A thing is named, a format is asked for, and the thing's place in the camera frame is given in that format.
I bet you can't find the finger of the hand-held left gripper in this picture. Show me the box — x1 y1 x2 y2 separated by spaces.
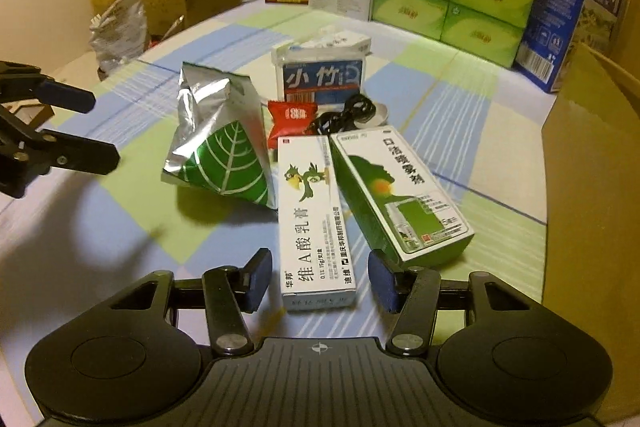
0 61 97 114
0 104 121 198

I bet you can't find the white ointment box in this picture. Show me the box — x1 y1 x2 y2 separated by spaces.
277 134 358 312

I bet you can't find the crumpled silver bag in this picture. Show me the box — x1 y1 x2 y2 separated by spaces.
90 0 151 78

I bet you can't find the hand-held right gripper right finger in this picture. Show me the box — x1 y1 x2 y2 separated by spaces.
367 251 538 356

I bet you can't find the blue milk carton box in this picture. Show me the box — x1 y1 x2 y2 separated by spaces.
511 0 628 94

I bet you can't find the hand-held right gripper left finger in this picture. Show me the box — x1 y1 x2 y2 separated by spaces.
107 248 274 358

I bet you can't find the white round object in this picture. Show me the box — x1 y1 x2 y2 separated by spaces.
352 102 390 130

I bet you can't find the silver green leaf foil bag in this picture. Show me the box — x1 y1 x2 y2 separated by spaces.
162 62 278 210

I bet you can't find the white green medicine box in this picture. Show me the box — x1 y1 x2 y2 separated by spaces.
302 30 372 58

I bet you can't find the checked cloth desktop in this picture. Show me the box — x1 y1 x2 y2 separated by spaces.
0 0 566 408

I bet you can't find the blue white tissue pack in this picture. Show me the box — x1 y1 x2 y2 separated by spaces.
271 44 371 105

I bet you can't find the large brown cardboard box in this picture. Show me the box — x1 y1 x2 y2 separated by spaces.
541 42 640 358

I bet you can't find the green white spray box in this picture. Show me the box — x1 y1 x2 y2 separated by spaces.
329 127 475 269

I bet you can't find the red candy packet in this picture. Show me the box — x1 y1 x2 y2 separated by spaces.
266 99 319 150

